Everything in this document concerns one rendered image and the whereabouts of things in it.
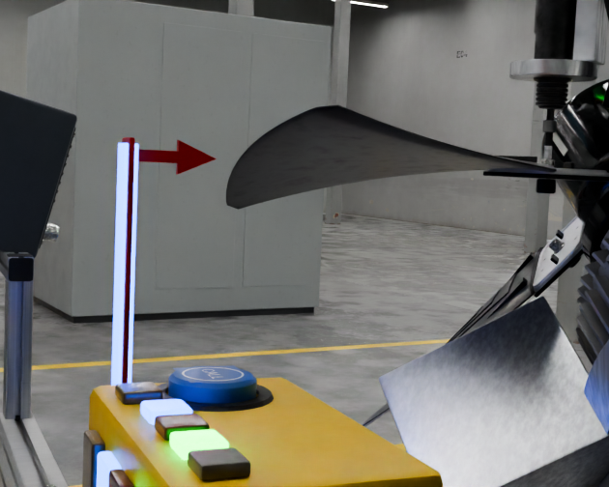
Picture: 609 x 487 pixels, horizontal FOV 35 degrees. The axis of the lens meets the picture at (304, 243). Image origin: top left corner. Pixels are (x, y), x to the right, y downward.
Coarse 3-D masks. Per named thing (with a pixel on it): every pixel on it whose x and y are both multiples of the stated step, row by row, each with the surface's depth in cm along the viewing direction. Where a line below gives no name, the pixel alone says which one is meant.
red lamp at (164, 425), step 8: (160, 416) 38; (168, 416) 38; (176, 416) 38; (184, 416) 38; (192, 416) 38; (200, 416) 39; (160, 424) 37; (168, 424) 37; (176, 424) 37; (184, 424) 37; (192, 424) 37; (200, 424) 37; (208, 424) 37; (160, 432) 37; (168, 432) 37; (168, 440) 37
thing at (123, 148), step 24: (120, 144) 67; (120, 168) 67; (120, 192) 67; (120, 216) 67; (120, 240) 67; (120, 264) 66; (120, 288) 67; (120, 312) 67; (120, 336) 67; (120, 360) 67
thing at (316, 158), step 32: (288, 128) 66; (320, 128) 65; (352, 128) 65; (384, 128) 65; (256, 160) 73; (288, 160) 73; (320, 160) 74; (352, 160) 75; (384, 160) 75; (416, 160) 75; (448, 160) 74; (480, 160) 72; (512, 160) 72; (256, 192) 80; (288, 192) 82
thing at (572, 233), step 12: (576, 216) 91; (564, 228) 92; (576, 228) 89; (552, 240) 93; (564, 240) 90; (576, 240) 86; (552, 252) 90; (564, 252) 86; (576, 252) 84; (540, 264) 91; (552, 264) 87; (564, 264) 84; (540, 276) 88; (552, 276) 85
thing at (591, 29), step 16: (592, 0) 76; (576, 16) 77; (592, 16) 76; (576, 32) 77; (592, 32) 76; (576, 48) 77; (592, 48) 76; (512, 64) 79; (528, 64) 77; (544, 64) 76; (560, 64) 76; (576, 64) 76; (592, 64) 77; (528, 80) 82; (576, 80) 81; (592, 80) 80
